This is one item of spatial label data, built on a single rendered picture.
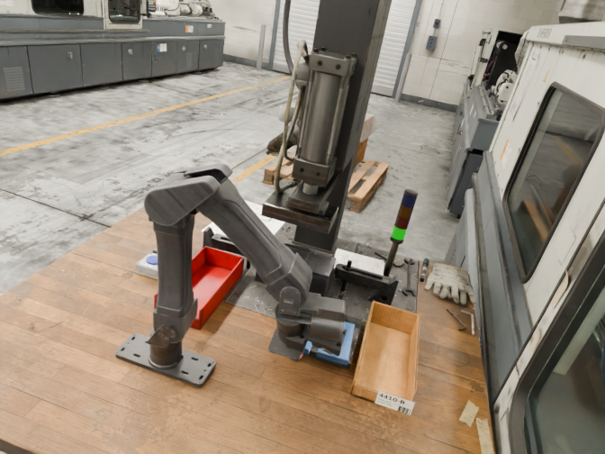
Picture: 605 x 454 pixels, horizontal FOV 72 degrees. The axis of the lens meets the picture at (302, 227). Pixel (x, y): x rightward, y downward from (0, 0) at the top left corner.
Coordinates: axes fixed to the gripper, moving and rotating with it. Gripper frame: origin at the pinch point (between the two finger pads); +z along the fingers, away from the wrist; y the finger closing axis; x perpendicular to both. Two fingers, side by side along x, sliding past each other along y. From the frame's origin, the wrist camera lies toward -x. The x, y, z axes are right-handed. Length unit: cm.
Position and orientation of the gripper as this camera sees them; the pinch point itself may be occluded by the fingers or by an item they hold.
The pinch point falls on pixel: (293, 345)
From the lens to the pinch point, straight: 96.0
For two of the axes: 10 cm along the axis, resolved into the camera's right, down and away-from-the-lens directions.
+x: -9.4, -2.8, 1.8
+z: 0.0, 5.5, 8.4
